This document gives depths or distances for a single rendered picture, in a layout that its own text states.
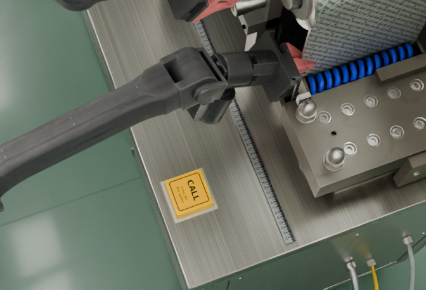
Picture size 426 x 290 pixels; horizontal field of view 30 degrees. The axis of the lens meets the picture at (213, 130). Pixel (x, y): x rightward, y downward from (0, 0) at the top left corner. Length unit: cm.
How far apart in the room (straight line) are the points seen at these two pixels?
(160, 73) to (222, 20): 43
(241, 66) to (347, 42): 21
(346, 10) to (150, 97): 33
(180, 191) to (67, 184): 104
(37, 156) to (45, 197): 127
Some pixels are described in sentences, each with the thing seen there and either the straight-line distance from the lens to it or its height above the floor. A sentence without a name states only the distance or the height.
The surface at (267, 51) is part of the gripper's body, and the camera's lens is 129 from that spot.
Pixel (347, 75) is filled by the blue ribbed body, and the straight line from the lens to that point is 141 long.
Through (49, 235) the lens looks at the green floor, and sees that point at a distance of 239.
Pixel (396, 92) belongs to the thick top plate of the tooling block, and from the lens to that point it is 143.
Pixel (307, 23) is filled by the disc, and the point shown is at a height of 123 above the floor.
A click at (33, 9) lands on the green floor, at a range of 269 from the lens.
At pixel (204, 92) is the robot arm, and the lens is 118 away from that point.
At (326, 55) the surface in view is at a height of 109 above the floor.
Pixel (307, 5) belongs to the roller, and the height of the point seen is 127.
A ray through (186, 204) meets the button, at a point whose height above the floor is 92.
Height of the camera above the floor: 229
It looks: 68 degrees down
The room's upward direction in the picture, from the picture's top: 4 degrees clockwise
